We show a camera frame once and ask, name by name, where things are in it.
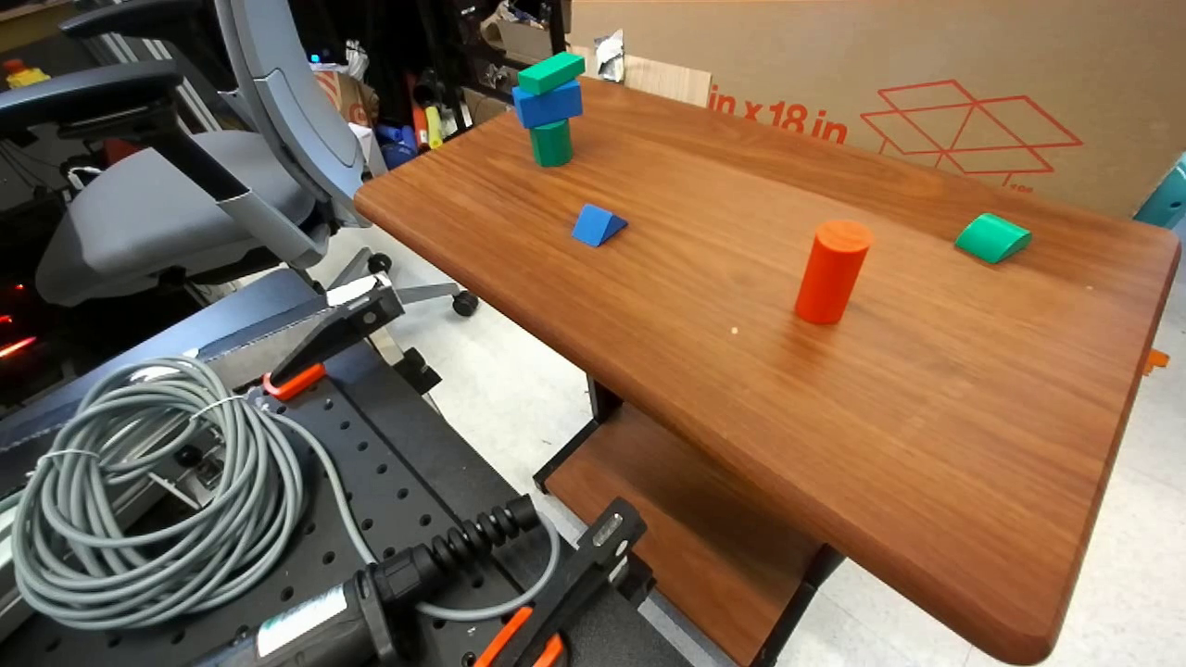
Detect black orange bar clamp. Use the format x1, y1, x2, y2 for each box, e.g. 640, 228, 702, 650
255, 278, 408, 404

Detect green half-round block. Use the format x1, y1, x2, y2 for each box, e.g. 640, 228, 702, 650
952, 210, 1036, 269

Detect large cardboard box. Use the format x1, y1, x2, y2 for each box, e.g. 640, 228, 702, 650
566, 0, 1186, 222

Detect orange cylinder block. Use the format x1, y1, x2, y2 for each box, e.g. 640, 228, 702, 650
790, 217, 876, 331

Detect grey coiled cable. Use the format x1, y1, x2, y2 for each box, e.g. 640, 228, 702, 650
13, 354, 563, 632

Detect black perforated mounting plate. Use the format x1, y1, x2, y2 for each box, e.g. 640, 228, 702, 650
0, 338, 695, 667

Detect grey office chair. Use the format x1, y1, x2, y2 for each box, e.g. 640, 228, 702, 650
0, 0, 481, 319

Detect black power plug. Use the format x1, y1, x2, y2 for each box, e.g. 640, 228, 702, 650
202, 494, 548, 667

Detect teal object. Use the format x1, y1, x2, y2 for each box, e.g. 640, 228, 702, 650
1135, 152, 1186, 233

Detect green rectangular block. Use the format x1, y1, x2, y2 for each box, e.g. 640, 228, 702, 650
516, 47, 589, 101

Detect blue wedge block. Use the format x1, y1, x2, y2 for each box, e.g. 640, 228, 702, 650
566, 199, 629, 252

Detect wooden lower shelf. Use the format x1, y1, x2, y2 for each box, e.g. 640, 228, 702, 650
533, 404, 844, 667

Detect green cylinder block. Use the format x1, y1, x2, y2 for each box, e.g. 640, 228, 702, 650
528, 119, 580, 169

